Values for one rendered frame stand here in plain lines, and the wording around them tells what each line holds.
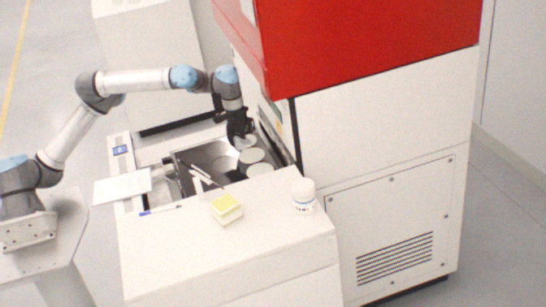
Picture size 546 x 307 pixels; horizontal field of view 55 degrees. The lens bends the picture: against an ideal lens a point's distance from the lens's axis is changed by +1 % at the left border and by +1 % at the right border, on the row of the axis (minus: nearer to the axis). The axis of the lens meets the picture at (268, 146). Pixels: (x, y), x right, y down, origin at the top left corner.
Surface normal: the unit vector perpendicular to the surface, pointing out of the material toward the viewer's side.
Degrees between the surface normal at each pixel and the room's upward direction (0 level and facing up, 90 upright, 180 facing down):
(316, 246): 90
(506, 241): 0
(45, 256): 0
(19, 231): 90
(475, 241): 0
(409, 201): 90
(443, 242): 90
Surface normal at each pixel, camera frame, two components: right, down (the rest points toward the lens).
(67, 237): -0.14, -0.81
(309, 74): 0.30, 0.52
